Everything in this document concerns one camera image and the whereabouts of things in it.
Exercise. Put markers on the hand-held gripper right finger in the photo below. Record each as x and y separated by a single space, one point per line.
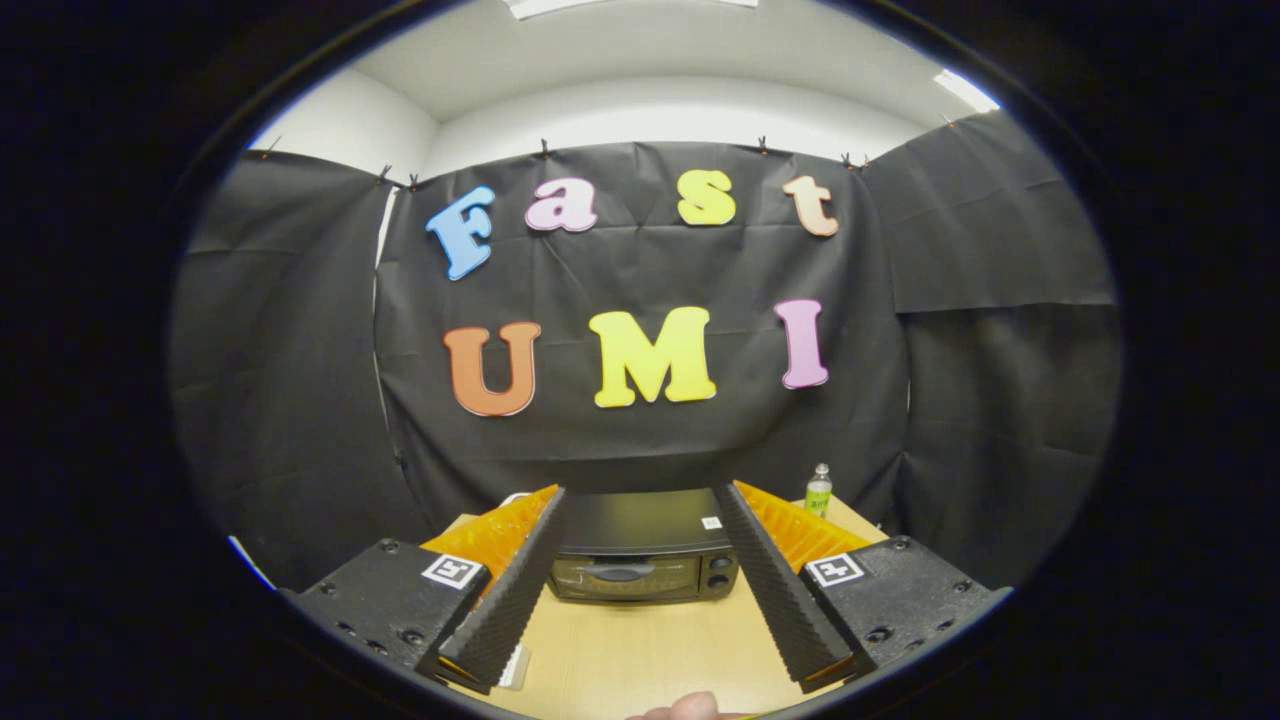
775 590

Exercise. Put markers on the green drink bottle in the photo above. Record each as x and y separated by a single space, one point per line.
819 495

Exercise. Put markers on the black toaster oven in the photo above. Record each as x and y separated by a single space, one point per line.
640 520

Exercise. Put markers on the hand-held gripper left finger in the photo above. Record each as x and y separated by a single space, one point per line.
515 590

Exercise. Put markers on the ceiling light panel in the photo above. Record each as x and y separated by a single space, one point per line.
630 5
966 90

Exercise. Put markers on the white sandwich tray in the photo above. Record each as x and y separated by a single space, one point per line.
516 668

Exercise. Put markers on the white toaster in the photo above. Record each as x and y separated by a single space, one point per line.
513 497

